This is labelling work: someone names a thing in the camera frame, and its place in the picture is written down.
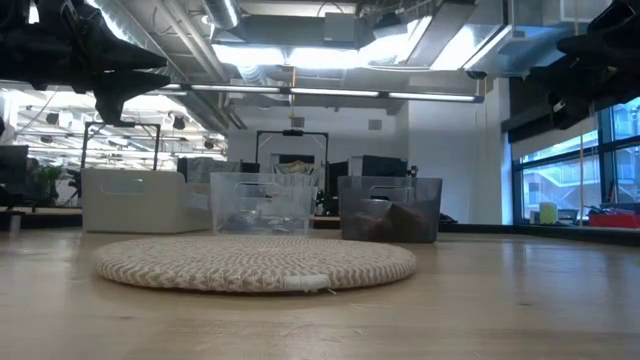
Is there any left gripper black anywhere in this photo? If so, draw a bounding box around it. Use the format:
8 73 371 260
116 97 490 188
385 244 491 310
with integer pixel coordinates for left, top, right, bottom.
29 0 172 127

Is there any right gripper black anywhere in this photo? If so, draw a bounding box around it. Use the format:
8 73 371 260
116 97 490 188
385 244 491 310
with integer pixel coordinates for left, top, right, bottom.
524 0 640 131

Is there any grey covered equipment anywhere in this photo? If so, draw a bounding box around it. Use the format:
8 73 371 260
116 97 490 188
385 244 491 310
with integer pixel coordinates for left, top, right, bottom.
177 157 261 184

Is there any large glass window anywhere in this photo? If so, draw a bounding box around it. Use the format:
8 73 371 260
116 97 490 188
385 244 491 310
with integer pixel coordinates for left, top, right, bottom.
512 97 640 224

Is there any white plastic bin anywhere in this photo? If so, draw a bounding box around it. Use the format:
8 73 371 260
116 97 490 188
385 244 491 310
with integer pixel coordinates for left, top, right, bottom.
81 168 212 235

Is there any green potted plant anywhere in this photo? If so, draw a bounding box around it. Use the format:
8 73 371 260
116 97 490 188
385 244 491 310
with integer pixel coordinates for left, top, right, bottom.
30 164 67 201

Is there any black computer monitor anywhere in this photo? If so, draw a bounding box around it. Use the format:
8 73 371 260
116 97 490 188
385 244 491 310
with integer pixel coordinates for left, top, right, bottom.
0 144 30 185

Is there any light green cup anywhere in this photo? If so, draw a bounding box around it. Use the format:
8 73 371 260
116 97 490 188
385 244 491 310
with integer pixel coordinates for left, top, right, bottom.
538 201 559 225

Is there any red box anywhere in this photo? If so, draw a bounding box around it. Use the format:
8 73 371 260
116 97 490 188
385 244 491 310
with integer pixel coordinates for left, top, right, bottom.
588 212 640 229

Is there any clear plastic bin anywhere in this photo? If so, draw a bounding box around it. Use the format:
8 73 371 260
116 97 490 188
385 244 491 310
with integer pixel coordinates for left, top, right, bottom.
209 172 319 237

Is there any long linear ceiling light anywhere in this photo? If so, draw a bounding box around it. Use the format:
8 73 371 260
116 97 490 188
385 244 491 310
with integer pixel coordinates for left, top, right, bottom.
159 82 484 104

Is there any grey ceiling box unit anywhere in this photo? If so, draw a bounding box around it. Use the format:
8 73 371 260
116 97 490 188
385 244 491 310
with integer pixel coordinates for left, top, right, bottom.
323 12 357 44

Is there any black background screen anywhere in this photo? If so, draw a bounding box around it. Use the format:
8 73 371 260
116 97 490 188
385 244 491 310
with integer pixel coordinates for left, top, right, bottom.
349 154 409 178

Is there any round woven beige mat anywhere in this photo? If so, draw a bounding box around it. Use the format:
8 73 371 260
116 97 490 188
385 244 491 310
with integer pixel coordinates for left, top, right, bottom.
94 235 418 294

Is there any grey translucent plastic bin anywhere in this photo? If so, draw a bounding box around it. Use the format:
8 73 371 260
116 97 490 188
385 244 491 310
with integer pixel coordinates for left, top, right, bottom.
338 175 444 245

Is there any wide black metal frame rig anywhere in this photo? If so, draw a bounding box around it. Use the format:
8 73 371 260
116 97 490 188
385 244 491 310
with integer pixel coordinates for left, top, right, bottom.
81 121 162 171

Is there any round silver ventilation duct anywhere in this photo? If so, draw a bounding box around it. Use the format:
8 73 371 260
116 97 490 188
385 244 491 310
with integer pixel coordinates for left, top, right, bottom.
202 0 241 30

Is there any narrow black metal frame rig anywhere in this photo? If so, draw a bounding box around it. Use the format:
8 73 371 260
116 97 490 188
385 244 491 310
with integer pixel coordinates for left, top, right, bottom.
255 129 330 176

